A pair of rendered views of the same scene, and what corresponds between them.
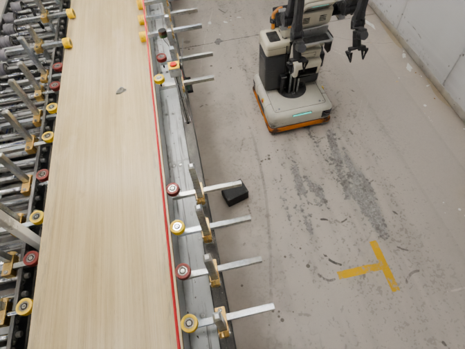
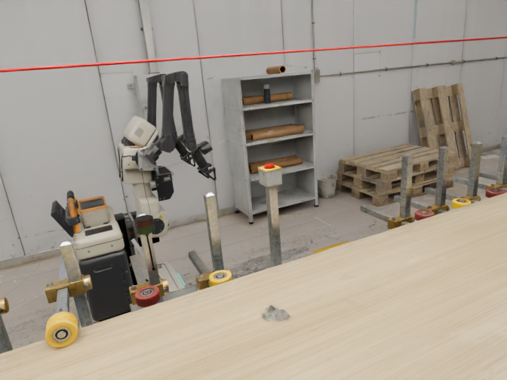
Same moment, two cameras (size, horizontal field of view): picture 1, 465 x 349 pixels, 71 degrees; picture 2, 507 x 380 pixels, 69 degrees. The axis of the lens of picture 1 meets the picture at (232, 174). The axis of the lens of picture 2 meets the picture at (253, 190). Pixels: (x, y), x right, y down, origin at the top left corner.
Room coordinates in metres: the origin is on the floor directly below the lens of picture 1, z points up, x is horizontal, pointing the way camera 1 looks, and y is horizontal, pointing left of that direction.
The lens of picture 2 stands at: (2.21, 1.62, 1.58)
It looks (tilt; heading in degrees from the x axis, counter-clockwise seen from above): 18 degrees down; 253
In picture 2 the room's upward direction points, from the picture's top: 5 degrees counter-clockwise
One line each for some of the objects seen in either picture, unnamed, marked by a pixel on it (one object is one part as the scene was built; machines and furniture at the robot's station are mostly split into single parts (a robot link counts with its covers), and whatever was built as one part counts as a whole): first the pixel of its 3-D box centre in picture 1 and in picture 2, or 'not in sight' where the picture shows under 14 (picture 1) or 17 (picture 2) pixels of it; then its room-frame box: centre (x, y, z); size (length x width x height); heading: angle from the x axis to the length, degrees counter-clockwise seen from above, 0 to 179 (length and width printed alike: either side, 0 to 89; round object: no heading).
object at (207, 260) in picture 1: (212, 272); (472, 185); (0.49, 0.15, 0.89); 0.04 x 0.04 x 0.48; 7
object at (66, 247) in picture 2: (172, 41); (81, 304); (2.48, 0.38, 0.87); 0.04 x 0.04 x 0.48; 7
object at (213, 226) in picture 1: (214, 226); (426, 208); (0.79, 0.14, 0.81); 0.43 x 0.03 x 0.04; 97
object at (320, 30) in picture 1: (312, 41); (158, 179); (2.11, -0.71, 0.99); 0.28 x 0.16 x 0.22; 98
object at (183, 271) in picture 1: (184, 273); (493, 200); (0.52, 0.31, 0.85); 0.08 x 0.08 x 0.11
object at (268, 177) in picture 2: (174, 69); (270, 176); (1.72, 0.30, 1.18); 0.07 x 0.07 x 0.08; 7
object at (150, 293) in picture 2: (162, 61); (149, 304); (2.26, 0.47, 0.85); 0.08 x 0.08 x 0.11
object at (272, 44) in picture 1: (291, 55); (107, 252); (2.49, -0.66, 0.59); 0.55 x 0.34 x 0.83; 98
